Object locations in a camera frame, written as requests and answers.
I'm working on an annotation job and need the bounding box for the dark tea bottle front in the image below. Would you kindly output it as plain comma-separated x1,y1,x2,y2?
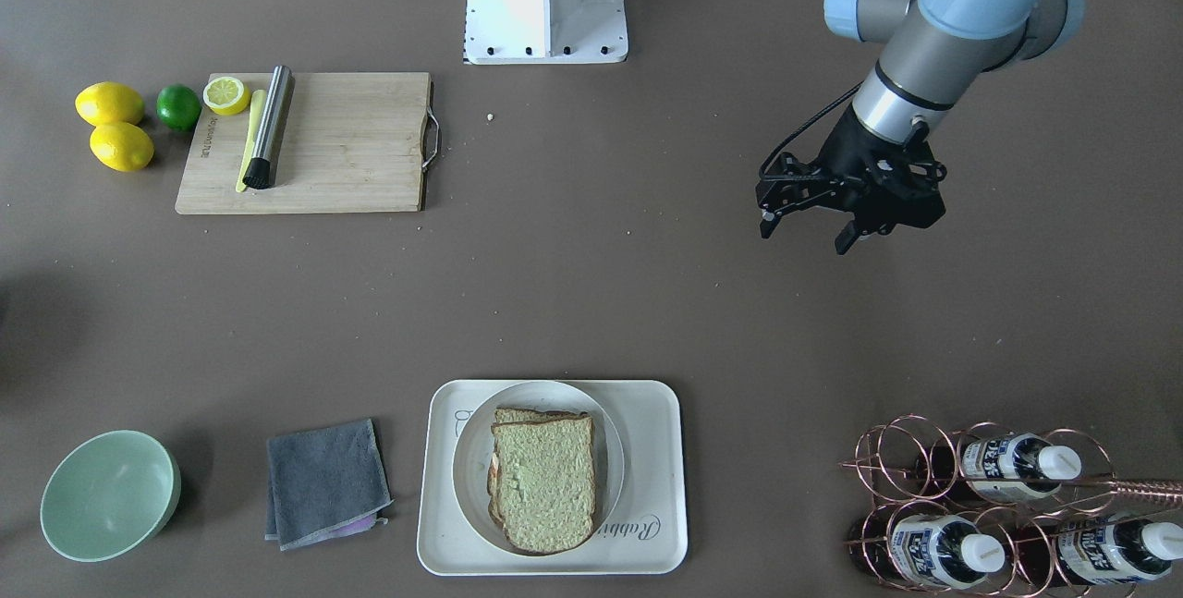
909,433,1082,506

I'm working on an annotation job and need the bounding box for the grey folded cloth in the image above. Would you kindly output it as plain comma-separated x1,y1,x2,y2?
263,418,393,551

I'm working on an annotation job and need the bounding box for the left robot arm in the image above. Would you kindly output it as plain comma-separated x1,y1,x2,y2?
755,0,1086,253

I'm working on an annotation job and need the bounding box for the cream rabbit tray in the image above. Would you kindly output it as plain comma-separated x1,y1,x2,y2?
416,379,689,577

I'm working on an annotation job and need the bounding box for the bamboo cutting board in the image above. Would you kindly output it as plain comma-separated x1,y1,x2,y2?
175,72,433,216

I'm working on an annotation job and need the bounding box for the white round plate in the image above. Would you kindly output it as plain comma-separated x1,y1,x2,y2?
453,382,626,557

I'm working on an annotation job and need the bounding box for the green lime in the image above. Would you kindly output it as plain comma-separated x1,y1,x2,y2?
155,84,203,133

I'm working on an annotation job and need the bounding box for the yellow knife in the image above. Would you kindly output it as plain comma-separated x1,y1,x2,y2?
234,90,269,193

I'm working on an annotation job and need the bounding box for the whole lemon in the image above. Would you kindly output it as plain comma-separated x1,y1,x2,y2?
89,122,155,172
73,81,146,127

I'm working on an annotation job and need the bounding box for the whole lemon upper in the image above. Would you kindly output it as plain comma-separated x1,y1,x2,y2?
73,81,146,127

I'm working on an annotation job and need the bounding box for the mint green bowl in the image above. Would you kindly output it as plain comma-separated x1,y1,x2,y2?
41,430,182,562

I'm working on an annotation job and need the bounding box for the whole lemon lower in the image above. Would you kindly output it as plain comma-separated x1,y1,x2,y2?
89,122,155,172

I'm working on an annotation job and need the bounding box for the dark tea bottle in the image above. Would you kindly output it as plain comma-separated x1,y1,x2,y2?
909,433,1082,506
846,510,1008,591
1013,512,1182,587

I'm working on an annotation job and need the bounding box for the half lemon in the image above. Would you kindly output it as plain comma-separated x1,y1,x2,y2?
201,76,252,116

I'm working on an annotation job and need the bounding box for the dark tea bottle back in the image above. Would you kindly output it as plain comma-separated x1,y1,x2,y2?
1013,512,1182,587

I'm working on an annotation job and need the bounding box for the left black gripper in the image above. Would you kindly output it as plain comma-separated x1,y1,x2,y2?
756,108,948,256

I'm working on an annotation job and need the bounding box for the steel muddler black tip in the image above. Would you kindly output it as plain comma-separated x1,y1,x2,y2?
240,65,293,189

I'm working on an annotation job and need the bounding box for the copper wire bottle rack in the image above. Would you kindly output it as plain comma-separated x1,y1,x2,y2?
845,414,1182,597

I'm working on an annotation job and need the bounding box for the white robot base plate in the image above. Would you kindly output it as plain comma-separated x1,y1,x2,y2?
463,0,629,65

